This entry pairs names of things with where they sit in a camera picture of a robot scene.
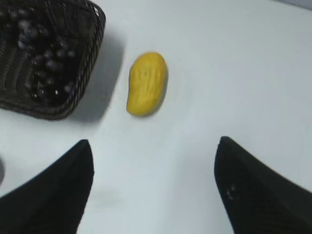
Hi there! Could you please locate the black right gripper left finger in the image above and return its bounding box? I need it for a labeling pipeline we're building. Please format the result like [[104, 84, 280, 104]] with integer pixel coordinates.
[[0, 139, 94, 234]]

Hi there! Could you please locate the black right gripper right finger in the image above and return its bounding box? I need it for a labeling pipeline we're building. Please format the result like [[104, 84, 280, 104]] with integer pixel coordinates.
[[214, 136, 312, 234]]

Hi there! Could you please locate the purple grape bunch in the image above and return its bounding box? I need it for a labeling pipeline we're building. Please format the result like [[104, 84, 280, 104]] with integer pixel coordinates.
[[4, 7, 78, 107]]

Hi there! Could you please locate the black woven basket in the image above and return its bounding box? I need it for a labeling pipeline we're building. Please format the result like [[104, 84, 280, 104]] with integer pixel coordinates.
[[0, 0, 106, 120]]

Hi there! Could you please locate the yellow mango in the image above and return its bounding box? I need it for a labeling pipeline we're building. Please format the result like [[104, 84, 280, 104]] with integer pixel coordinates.
[[126, 52, 167, 117]]

